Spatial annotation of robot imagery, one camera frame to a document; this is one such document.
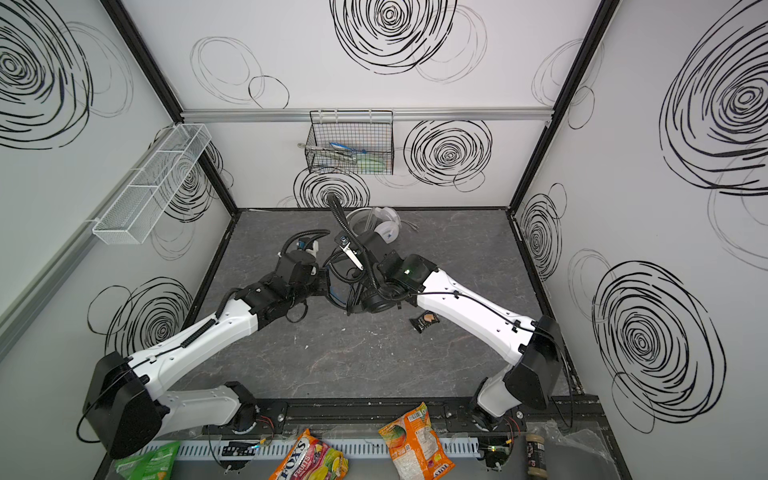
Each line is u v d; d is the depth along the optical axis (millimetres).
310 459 657
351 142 889
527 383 397
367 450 697
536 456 667
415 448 663
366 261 532
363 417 750
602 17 725
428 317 892
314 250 725
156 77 823
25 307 518
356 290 726
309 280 609
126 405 380
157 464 653
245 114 914
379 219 1090
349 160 867
